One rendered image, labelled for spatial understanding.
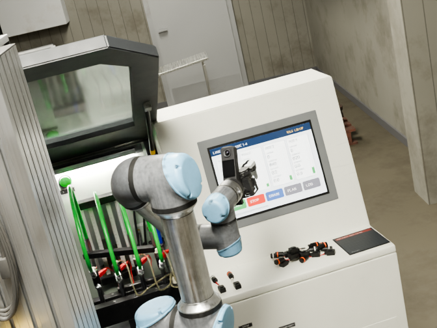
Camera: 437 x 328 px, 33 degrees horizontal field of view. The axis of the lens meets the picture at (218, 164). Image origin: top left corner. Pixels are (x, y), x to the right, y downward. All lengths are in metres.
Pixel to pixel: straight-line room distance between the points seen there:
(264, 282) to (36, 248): 1.23
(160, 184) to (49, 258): 0.36
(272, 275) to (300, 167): 0.43
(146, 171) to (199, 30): 8.29
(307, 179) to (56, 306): 1.44
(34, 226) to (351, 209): 1.61
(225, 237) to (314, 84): 0.93
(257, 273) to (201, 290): 0.82
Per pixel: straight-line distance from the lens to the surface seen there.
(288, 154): 2.80
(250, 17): 10.13
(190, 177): 1.79
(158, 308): 2.00
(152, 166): 1.79
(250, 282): 2.65
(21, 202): 1.53
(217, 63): 10.12
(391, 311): 2.84
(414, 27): 5.16
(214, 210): 2.06
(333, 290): 2.71
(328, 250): 2.73
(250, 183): 2.24
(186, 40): 10.05
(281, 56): 10.26
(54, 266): 1.58
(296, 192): 2.82
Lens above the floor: 2.18
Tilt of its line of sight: 17 degrees down
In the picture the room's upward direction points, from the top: 13 degrees counter-clockwise
